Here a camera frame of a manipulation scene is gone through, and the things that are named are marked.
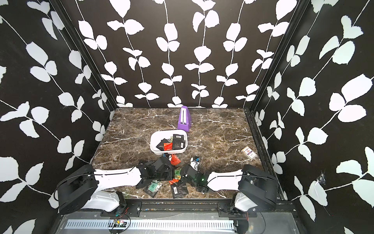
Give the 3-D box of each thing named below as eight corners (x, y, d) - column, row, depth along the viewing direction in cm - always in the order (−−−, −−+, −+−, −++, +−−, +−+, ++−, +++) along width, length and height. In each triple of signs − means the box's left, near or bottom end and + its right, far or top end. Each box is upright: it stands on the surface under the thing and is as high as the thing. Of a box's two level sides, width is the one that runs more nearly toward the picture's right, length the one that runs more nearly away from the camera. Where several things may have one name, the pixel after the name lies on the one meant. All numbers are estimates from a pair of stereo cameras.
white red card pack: (250, 161, 94) (252, 160, 92) (240, 151, 99) (241, 149, 97) (256, 157, 96) (257, 155, 94) (245, 147, 101) (247, 145, 99)
